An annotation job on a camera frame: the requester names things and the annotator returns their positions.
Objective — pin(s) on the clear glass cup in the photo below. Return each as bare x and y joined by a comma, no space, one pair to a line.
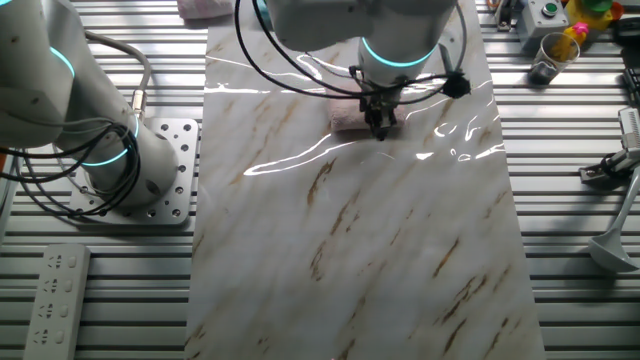
550,67

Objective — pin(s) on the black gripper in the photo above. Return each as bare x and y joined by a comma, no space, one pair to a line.
382,102

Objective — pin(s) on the black box device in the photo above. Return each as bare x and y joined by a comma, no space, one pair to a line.
629,32

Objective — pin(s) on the white power strip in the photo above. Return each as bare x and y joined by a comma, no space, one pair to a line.
55,300

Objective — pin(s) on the small metal clamp bracket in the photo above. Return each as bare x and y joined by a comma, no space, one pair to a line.
602,172

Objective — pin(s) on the small black metal fixture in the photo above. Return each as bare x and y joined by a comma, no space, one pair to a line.
505,15

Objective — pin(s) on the silver depth camera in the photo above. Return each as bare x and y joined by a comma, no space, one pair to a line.
631,127

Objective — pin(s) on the yellow pink toy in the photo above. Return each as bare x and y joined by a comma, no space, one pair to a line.
577,32

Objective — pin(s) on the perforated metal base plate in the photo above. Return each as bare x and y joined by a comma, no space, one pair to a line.
177,200

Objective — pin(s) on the pink white folded cloth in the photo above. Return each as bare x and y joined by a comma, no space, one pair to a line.
205,7

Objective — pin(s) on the marble pattern table mat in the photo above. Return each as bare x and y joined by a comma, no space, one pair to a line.
350,250

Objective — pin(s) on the yellow toy with green top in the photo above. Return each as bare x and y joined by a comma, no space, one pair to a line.
592,17

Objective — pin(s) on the grey box with green button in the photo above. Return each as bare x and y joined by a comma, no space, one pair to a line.
542,22

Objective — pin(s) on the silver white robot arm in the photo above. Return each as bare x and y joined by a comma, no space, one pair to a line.
30,75

